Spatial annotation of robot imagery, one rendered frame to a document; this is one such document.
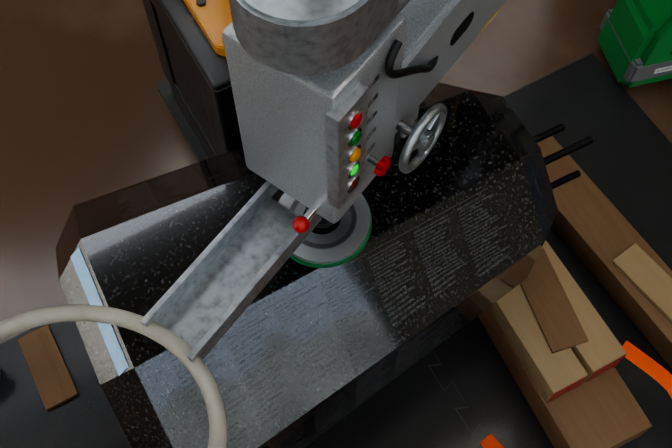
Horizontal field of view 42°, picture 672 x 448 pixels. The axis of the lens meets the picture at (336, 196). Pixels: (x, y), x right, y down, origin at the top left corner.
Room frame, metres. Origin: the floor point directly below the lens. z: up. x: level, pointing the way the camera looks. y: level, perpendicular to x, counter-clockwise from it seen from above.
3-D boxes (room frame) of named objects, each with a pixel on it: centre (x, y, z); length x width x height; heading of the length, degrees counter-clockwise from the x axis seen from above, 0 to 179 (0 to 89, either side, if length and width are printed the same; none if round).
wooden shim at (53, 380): (0.83, 0.88, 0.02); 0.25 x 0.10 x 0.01; 29
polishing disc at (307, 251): (0.88, 0.03, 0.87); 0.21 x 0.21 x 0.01
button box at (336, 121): (0.76, -0.02, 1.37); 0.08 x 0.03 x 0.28; 143
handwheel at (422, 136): (0.91, -0.14, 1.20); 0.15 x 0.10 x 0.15; 143
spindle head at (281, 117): (0.95, -0.02, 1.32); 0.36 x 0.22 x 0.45; 143
